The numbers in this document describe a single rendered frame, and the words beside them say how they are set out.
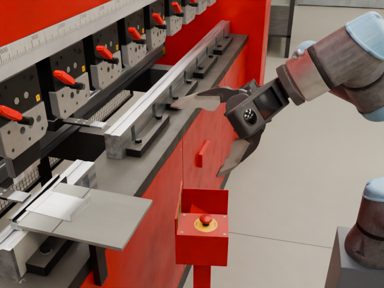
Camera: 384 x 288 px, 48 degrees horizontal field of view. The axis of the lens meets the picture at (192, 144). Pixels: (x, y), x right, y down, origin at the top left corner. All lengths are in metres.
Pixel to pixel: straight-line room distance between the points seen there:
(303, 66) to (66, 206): 0.67
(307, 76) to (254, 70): 2.39
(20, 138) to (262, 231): 1.81
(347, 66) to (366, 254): 0.72
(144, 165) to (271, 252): 1.17
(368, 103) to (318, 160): 2.53
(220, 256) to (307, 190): 1.65
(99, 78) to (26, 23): 0.33
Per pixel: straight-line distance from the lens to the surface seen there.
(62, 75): 1.01
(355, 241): 1.30
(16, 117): 0.90
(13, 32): 0.94
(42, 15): 1.02
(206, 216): 1.32
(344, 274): 1.30
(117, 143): 1.46
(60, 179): 1.20
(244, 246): 2.44
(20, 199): 1.15
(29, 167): 1.10
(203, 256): 1.36
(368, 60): 0.68
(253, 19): 2.97
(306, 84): 0.68
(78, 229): 1.02
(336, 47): 0.68
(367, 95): 0.74
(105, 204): 1.08
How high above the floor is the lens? 1.64
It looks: 29 degrees down
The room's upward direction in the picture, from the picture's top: straight up
